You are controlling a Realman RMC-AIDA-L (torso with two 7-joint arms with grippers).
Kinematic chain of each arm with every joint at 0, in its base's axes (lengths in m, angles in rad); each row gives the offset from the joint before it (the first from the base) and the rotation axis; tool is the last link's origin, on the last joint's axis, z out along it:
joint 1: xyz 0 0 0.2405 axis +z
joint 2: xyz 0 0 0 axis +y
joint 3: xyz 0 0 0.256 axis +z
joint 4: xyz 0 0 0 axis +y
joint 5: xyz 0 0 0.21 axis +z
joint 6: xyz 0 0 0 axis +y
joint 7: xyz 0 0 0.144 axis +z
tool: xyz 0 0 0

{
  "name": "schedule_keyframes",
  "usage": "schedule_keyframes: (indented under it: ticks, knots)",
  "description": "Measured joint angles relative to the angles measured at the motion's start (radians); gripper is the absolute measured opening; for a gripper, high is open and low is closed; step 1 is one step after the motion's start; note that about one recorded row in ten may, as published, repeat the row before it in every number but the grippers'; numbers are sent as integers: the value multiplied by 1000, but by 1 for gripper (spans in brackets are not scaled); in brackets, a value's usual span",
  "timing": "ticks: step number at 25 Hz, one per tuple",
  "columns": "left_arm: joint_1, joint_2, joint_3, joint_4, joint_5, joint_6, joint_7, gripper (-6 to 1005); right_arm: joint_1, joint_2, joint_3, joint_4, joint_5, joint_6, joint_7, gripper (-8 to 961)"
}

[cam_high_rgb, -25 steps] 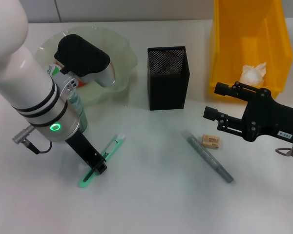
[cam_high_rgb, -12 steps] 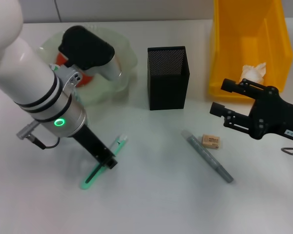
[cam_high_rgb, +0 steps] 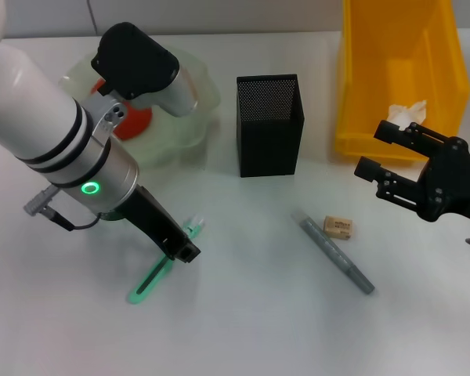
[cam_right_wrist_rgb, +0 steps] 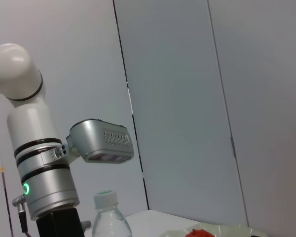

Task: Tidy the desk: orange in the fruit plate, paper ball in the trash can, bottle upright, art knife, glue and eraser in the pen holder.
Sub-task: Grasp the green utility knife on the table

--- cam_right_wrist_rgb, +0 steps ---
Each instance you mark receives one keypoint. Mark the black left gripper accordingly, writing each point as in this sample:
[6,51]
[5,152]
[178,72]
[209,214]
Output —
[59,224]

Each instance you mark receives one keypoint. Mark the red-orange orange fruit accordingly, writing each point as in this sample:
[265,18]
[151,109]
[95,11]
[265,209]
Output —
[199,233]

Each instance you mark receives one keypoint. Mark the clear water bottle green label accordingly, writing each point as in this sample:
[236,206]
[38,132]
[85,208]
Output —
[108,219]

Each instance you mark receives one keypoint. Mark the green glass fruit plate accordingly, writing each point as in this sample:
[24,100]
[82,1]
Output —
[224,229]

